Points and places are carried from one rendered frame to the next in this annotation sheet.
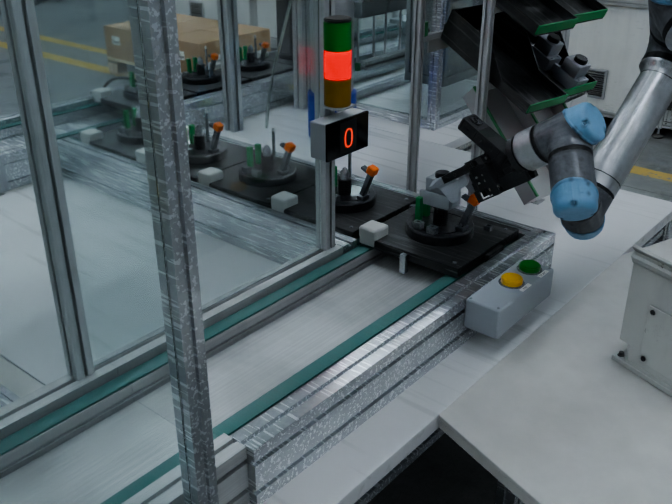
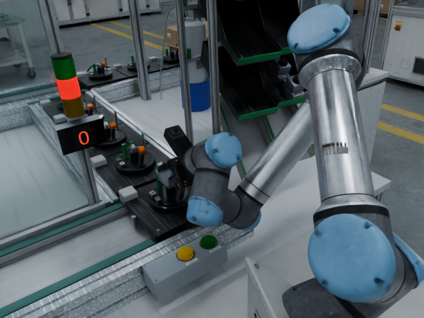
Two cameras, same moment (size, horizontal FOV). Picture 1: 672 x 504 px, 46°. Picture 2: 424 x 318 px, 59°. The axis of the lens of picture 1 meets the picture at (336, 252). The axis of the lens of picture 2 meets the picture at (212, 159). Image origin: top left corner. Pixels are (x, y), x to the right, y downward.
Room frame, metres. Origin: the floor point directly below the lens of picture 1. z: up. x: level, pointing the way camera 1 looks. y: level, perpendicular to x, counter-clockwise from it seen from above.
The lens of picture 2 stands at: (0.64, -0.60, 1.64)
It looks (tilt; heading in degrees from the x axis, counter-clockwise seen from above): 30 degrees down; 16
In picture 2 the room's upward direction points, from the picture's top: 3 degrees counter-clockwise
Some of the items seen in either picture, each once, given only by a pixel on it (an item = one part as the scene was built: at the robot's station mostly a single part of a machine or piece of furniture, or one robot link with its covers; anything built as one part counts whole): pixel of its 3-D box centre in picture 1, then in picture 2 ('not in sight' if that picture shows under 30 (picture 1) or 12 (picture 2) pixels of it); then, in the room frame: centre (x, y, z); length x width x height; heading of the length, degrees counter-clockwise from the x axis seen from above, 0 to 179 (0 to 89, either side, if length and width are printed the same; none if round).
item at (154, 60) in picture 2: not in sight; (171, 53); (2.94, 0.32, 1.01); 0.24 x 0.24 x 0.13; 50
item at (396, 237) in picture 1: (439, 235); (172, 201); (1.49, -0.22, 0.96); 0.24 x 0.24 x 0.02; 50
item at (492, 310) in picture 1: (510, 296); (186, 263); (1.29, -0.33, 0.93); 0.21 x 0.07 x 0.06; 140
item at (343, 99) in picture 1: (337, 91); (73, 105); (1.42, 0.00, 1.28); 0.05 x 0.05 x 0.05
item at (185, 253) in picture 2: (511, 281); (185, 254); (1.29, -0.33, 0.96); 0.04 x 0.04 x 0.02
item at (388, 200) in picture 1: (344, 183); (134, 154); (1.66, -0.02, 1.01); 0.24 x 0.24 x 0.13; 50
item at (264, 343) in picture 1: (338, 309); (74, 253); (1.28, 0.00, 0.91); 0.84 x 0.28 x 0.10; 140
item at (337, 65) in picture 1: (337, 63); (69, 86); (1.42, 0.00, 1.33); 0.05 x 0.05 x 0.05
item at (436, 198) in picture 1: (437, 187); (166, 170); (1.50, -0.21, 1.07); 0.08 x 0.04 x 0.07; 50
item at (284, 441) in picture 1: (424, 334); (106, 288); (1.18, -0.16, 0.91); 0.89 x 0.06 x 0.11; 140
